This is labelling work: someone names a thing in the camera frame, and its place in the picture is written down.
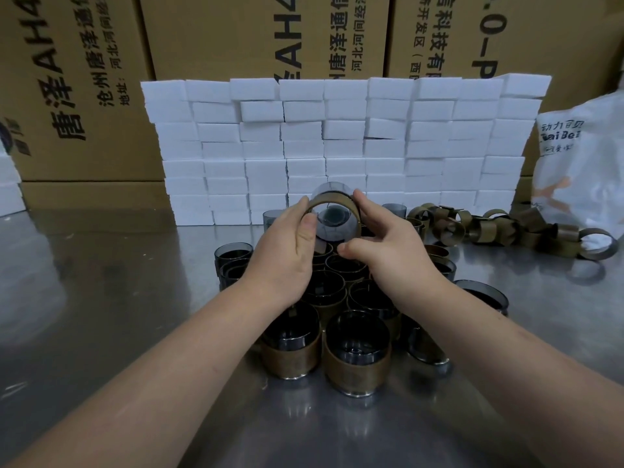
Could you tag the person's right hand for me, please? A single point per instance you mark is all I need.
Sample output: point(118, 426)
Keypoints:
point(395, 260)

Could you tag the person's left forearm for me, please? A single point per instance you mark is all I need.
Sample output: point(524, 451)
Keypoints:
point(165, 380)

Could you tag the cluster of smoky glass cups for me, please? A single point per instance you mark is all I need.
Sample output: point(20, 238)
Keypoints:
point(356, 341)

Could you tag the large printed cardboard box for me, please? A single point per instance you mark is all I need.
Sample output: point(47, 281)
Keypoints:
point(526, 34)
point(73, 87)
point(253, 38)

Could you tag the white foam pieces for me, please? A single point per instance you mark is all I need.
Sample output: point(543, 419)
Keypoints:
point(9, 187)

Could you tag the gold band sleeve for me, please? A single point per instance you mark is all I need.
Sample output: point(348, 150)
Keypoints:
point(336, 198)

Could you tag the person's right forearm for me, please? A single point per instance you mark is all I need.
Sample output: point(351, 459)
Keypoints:
point(512, 365)

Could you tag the pile of gold band sleeves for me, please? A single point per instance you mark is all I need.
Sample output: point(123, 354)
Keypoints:
point(492, 229)

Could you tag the white printed plastic bag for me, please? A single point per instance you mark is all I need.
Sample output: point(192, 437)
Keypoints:
point(585, 165)

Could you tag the smoky glass cup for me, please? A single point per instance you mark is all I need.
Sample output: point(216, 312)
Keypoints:
point(336, 221)

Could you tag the person's left hand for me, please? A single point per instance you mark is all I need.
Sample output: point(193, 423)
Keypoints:
point(278, 260)

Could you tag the person's left thumb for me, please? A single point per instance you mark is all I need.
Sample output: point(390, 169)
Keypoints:
point(308, 238)

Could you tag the stack of white foam blocks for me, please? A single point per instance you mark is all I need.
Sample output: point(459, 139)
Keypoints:
point(341, 141)

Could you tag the person's right thumb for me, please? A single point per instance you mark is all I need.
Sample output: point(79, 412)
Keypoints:
point(356, 249)

